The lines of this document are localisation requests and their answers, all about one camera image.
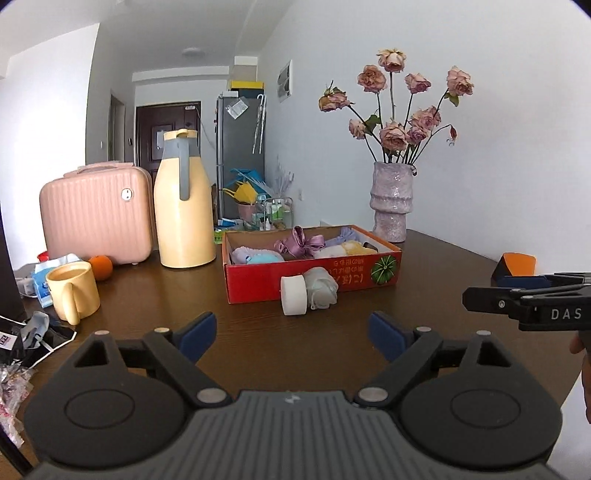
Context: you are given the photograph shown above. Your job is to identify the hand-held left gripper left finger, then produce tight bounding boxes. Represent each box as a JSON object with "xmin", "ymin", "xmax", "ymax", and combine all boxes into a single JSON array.
[{"xmin": 69, "ymin": 311, "xmax": 232, "ymax": 409}]

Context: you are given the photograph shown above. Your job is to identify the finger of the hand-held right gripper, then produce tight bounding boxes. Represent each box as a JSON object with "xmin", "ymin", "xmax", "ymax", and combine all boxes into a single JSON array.
[
  {"xmin": 498, "ymin": 272, "xmax": 591, "ymax": 291},
  {"xmin": 462, "ymin": 282, "xmax": 591, "ymax": 319}
]

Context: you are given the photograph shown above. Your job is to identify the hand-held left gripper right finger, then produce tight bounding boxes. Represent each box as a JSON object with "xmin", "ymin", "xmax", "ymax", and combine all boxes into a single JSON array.
[{"xmin": 353, "ymin": 311, "xmax": 513, "ymax": 409}]

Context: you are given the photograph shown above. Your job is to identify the red cardboard box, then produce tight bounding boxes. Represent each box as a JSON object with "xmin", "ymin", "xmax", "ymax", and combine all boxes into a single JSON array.
[{"xmin": 222, "ymin": 224, "xmax": 403, "ymax": 304}]

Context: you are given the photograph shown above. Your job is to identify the yellow plush toy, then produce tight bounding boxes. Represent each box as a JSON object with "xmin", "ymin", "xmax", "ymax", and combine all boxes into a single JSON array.
[{"xmin": 314, "ymin": 240, "xmax": 372, "ymax": 259}]

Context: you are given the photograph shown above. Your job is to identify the purple satin pouch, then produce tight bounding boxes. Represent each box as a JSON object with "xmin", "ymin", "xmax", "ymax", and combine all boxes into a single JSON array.
[{"xmin": 273, "ymin": 226, "xmax": 326, "ymax": 258}]

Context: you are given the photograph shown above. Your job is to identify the person's right hand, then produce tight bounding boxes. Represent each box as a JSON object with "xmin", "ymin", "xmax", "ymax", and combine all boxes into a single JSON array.
[{"xmin": 569, "ymin": 330, "xmax": 591, "ymax": 423}]

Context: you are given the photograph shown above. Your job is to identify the orange black folded pouch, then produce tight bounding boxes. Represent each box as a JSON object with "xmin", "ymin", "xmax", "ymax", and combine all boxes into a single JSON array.
[{"xmin": 491, "ymin": 252, "xmax": 537, "ymax": 287}]

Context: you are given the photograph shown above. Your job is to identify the grey-green cloth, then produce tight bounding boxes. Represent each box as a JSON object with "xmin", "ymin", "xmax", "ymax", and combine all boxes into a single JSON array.
[{"xmin": 302, "ymin": 267, "xmax": 339, "ymax": 311}]

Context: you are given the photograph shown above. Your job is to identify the white roll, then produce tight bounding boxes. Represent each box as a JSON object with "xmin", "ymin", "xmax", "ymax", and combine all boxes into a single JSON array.
[{"xmin": 280, "ymin": 274, "xmax": 308, "ymax": 317}]

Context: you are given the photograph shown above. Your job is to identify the yellow thermos jug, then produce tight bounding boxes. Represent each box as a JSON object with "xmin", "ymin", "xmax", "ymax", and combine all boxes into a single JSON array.
[{"xmin": 153, "ymin": 129, "xmax": 218, "ymax": 269}]

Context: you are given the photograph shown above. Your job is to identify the orange fruit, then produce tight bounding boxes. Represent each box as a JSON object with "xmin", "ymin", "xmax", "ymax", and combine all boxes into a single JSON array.
[{"xmin": 89, "ymin": 255, "xmax": 114, "ymax": 281}]

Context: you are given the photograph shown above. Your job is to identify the yellow mug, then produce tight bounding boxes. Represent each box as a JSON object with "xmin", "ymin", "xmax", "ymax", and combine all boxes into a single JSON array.
[{"xmin": 45, "ymin": 261, "xmax": 101, "ymax": 326}]

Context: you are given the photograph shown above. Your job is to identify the pink ceramic vase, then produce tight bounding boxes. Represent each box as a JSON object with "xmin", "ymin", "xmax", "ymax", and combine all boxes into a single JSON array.
[{"xmin": 369, "ymin": 161, "xmax": 419, "ymax": 243}]

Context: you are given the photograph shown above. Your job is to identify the metal rack cart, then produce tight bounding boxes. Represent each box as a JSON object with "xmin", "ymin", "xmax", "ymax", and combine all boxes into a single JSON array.
[{"xmin": 252, "ymin": 196, "xmax": 294, "ymax": 232}]

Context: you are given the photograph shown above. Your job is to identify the black flat packet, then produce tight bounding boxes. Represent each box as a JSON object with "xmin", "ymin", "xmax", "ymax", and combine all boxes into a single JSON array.
[{"xmin": 0, "ymin": 314, "xmax": 77, "ymax": 367}]

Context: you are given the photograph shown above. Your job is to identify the blue yellow toy pile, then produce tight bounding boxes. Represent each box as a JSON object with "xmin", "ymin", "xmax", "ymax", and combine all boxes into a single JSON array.
[{"xmin": 223, "ymin": 167, "xmax": 266, "ymax": 204}]

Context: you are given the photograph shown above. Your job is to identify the pink hard-shell suitcase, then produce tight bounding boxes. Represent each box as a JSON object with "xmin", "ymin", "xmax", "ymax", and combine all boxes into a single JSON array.
[{"xmin": 39, "ymin": 161, "xmax": 154, "ymax": 266}]

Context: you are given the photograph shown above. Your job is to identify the white blue tissue pack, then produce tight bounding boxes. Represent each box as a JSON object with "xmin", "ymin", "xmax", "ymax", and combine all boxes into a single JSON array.
[{"xmin": 31, "ymin": 253, "xmax": 79, "ymax": 308}]

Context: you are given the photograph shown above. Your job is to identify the pale dried grass bunch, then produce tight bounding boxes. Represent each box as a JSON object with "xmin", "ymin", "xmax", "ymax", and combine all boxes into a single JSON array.
[{"xmin": 270, "ymin": 154, "xmax": 296, "ymax": 199}]

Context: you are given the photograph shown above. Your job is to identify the dark brown entrance door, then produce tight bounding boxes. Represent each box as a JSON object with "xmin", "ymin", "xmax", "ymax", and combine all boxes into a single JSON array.
[{"xmin": 135, "ymin": 102, "xmax": 202, "ymax": 174}]

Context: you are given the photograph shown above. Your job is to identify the dried pink roses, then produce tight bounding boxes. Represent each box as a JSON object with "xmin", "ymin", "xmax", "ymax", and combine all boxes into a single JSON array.
[{"xmin": 318, "ymin": 47, "xmax": 475, "ymax": 164}]

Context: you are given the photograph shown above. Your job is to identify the grey refrigerator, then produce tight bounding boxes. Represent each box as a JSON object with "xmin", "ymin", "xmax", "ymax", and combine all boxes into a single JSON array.
[{"xmin": 216, "ymin": 93, "xmax": 266, "ymax": 222}]

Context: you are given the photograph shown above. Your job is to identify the pink plastic wrappers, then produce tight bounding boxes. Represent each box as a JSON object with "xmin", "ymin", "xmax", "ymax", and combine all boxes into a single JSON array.
[{"xmin": 0, "ymin": 362, "xmax": 33, "ymax": 446}]

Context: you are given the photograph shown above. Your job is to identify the clear umbrella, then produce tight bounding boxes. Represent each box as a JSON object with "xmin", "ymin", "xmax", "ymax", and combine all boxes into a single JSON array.
[{"xmin": 252, "ymin": 93, "xmax": 267, "ymax": 155}]

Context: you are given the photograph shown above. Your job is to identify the glass interior door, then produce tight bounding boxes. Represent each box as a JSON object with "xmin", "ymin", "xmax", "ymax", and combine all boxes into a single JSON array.
[{"xmin": 109, "ymin": 95, "xmax": 126, "ymax": 162}]

